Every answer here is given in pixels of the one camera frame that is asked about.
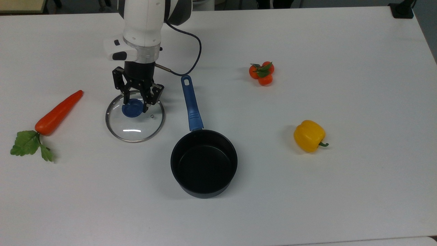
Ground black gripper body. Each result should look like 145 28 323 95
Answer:
124 61 156 91

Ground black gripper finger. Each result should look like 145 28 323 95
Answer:
112 66 132 105
142 83 165 113

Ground glass lid with blue knob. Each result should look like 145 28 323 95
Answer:
105 91 166 143

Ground orange toy carrot green leaves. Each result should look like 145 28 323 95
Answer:
10 90 84 162

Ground orange toy tangerine bunch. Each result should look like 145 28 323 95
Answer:
249 61 275 86

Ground tan wooden board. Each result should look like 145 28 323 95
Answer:
0 0 47 14

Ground yellow toy bell pepper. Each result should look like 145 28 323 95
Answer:
293 120 329 153

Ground black stand base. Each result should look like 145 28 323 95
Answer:
389 0 414 19

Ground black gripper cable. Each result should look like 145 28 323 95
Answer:
154 21 202 77

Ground dark blue saucepan blue handle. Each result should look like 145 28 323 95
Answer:
170 75 238 199

